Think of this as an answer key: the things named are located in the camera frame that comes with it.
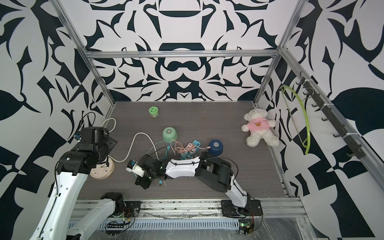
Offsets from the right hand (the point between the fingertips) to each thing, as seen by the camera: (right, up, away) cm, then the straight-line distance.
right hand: (136, 178), depth 79 cm
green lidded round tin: (+2, +36, +29) cm, 46 cm away
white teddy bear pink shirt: (+72, +26, +17) cm, 78 cm away
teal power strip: (+26, +10, +8) cm, 29 cm away
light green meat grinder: (+16, +23, +11) cm, 30 cm away
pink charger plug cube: (+28, +15, +10) cm, 33 cm away
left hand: (-10, +22, -8) cm, 25 cm away
